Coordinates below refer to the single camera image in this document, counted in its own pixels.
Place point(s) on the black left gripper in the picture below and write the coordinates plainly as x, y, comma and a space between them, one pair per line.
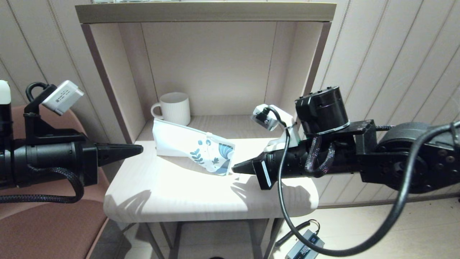
46, 162

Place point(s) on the white right camera bracket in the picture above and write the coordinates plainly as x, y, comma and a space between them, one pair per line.
291, 136

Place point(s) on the brown upholstered chair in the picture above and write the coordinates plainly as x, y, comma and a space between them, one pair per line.
54, 233

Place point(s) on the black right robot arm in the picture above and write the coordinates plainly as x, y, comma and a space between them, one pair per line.
395, 154

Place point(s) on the light wooden shelf desk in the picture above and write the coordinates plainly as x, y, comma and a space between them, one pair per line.
201, 198

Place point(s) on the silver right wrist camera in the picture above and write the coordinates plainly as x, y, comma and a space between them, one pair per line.
266, 120

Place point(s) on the grey black power adapter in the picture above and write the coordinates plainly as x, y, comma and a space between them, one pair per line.
309, 248

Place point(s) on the black left camera bracket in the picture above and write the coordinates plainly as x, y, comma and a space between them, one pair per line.
36, 126

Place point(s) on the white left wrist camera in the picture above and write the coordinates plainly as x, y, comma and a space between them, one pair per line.
63, 97

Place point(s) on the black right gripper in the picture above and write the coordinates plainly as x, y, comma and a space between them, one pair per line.
291, 162

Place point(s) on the white floral plastic bag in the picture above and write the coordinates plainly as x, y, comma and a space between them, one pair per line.
179, 144

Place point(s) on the white ribbed ceramic mug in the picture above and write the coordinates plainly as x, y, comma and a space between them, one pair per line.
176, 109

